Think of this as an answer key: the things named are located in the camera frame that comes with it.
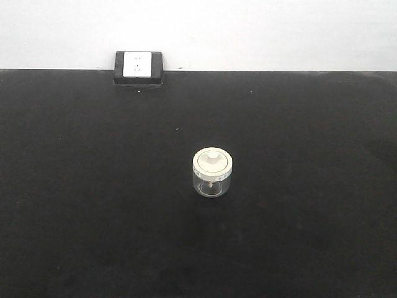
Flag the glass jar with white lid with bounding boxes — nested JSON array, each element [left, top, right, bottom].
[[192, 147, 233, 198]]

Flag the black benchtop power socket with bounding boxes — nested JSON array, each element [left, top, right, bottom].
[[114, 51, 164, 87]]

